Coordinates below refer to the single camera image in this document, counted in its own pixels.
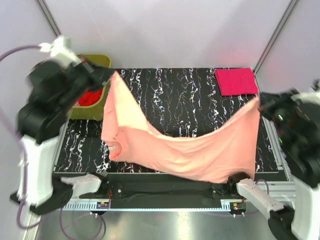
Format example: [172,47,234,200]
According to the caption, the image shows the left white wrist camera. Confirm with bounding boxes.
[38,35,82,68]

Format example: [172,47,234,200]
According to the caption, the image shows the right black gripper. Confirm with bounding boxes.
[256,85,302,147]

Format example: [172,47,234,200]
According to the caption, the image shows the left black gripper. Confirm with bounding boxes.
[58,52,117,110]

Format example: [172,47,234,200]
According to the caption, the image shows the aluminium frame rail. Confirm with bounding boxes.
[32,179,305,213]

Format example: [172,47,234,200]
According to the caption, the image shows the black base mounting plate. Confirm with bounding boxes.
[80,173,243,210]

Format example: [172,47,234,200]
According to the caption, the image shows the salmon pink t shirt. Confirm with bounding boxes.
[101,73,260,184]

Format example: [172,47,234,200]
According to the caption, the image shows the red t shirt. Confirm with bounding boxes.
[75,89,103,107]

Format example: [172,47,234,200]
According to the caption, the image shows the folded magenta t shirt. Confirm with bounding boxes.
[214,68,258,97]

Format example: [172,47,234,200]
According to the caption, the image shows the olive green plastic bin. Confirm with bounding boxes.
[68,54,112,121]

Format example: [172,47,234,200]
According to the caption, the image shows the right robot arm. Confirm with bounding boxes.
[227,89,320,240]

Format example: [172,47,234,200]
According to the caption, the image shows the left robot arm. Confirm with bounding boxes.
[10,58,115,216]

